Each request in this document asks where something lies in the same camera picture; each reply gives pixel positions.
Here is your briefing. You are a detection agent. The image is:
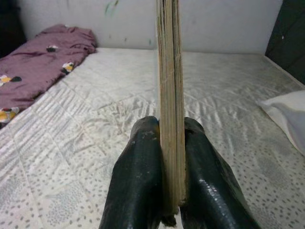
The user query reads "yellow blue children's book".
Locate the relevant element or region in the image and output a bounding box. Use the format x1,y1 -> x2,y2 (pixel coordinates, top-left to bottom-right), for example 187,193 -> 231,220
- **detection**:
156,0 -> 187,226

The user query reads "white quilted mattress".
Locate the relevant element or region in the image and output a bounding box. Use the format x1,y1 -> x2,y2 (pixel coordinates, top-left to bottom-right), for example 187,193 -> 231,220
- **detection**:
0,47 -> 305,229

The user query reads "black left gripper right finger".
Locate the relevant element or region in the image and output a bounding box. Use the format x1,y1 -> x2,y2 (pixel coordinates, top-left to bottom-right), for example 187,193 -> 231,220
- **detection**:
180,116 -> 263,229

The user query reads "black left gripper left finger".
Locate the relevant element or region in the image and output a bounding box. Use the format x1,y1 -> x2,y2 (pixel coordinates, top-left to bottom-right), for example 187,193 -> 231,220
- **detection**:
100,115 -> 165,229

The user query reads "black tufted headboard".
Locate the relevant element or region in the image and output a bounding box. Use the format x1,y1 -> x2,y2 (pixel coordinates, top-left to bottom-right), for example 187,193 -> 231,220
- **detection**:
264,0 -> 305,86

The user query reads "purple cartoon print blanket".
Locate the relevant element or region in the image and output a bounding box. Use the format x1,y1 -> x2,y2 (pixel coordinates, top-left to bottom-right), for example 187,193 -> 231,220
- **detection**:
0,23 -> 98,129

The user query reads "black printed bag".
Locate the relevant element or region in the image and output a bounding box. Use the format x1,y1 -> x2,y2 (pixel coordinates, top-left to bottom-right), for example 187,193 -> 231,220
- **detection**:
0,0 -> 26,59

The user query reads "white pillow with green tree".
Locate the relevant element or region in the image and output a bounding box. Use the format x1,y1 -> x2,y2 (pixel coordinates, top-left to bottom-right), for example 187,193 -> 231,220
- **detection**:
256,90 -> 305,157

